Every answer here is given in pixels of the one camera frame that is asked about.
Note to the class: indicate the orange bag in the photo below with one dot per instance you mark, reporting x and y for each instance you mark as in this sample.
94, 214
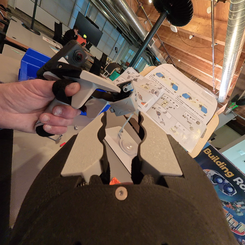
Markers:
81, 40

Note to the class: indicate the white paper sheets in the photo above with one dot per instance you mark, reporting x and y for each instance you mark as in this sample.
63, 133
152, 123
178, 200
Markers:
52, 43

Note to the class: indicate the grey black toy assembly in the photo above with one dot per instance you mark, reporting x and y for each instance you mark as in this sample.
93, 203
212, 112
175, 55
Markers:
124, 105

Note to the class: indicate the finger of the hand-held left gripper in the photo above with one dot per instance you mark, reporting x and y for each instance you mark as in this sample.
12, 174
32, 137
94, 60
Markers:
99, 82
95, 109

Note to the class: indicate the laminated task sheet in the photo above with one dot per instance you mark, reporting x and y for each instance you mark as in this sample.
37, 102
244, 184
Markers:
191, 86

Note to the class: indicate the red toy pin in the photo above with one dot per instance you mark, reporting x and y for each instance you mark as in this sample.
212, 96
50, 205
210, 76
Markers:
62, 144

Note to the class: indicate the black metal pillar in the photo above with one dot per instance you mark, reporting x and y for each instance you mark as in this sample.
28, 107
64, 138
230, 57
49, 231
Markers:
149, 38

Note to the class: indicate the orange toy panel piece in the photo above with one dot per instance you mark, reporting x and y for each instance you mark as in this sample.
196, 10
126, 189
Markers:
114, 180

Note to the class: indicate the black office chair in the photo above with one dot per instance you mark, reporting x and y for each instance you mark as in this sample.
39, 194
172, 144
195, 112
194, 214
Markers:
95, 66
58, 32

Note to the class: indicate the grey office chair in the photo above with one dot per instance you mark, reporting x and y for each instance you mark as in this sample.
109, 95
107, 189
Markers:
112, 67

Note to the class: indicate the robot kit box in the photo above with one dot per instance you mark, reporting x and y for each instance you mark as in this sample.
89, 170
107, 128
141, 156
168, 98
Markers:
220, 181

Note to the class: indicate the black floor lamp stand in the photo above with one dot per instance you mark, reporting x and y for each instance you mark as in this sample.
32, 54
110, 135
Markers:
34, 15

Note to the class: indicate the black pleated lamp shade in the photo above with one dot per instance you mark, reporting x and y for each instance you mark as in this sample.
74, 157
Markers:
172, 11

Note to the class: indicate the silver air duct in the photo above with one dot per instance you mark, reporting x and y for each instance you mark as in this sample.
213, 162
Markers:
231, 47
130, 15

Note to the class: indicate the white ceiling sensor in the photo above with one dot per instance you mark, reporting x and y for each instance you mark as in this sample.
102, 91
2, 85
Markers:
173, 28

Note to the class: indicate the person's left hand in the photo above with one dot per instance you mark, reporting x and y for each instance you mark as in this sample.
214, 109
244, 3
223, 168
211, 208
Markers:
23, 103

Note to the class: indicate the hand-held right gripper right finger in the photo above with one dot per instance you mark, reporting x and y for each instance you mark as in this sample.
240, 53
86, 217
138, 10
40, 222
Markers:
158, 151

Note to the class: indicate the toy instruction booklet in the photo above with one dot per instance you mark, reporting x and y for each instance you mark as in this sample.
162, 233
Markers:
168, 113

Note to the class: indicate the white wooden book stand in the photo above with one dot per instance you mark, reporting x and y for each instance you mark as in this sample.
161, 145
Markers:
114, 137

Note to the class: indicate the grey office desk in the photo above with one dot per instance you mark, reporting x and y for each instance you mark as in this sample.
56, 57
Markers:
23, 38

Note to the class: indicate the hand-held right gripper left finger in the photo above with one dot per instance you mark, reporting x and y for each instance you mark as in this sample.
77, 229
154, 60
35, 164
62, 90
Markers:
84, 151

